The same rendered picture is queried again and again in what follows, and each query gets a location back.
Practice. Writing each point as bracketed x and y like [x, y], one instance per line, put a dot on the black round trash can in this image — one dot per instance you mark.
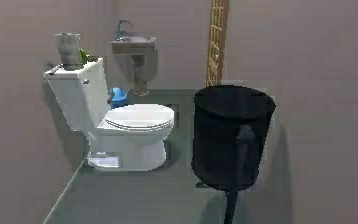
[220, 140]

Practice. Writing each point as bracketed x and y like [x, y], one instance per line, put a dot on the white toilet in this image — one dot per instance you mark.
[133, 133]

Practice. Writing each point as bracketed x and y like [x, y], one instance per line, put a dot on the blue plunger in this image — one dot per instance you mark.
[117, 97]

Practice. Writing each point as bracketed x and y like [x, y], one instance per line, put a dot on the wooden lattice door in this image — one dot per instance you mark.
[217, 41]

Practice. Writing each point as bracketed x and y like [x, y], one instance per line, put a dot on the grey curved faucet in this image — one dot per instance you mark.
[121, 29]

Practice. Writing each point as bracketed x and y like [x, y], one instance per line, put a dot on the green small plant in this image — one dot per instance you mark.
[84, 56]

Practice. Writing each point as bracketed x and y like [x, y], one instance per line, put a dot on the grey flat bar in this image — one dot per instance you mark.
[54, 69]

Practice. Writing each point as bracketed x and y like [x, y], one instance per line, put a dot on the grey wall sink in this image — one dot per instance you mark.
[135, 45]

